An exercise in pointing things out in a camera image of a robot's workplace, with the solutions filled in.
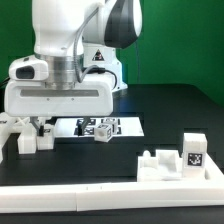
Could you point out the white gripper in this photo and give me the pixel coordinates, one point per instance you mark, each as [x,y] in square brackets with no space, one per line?
[92,97]

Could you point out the white marker base plate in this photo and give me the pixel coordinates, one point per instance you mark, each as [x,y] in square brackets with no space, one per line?
[68,127]

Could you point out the white chair seat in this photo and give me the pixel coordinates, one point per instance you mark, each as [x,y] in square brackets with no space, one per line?
[165,165]

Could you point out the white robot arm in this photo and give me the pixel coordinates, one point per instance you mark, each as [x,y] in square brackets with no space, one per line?
[53,81]

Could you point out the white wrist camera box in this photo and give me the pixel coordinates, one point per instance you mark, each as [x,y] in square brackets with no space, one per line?
[29,68]

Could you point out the white tagged cube nut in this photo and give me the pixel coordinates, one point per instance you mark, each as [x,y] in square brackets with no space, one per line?
[113,121]
[103,132]

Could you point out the white L-shaped fence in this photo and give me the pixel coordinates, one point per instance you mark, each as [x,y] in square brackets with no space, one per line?
[110,196]

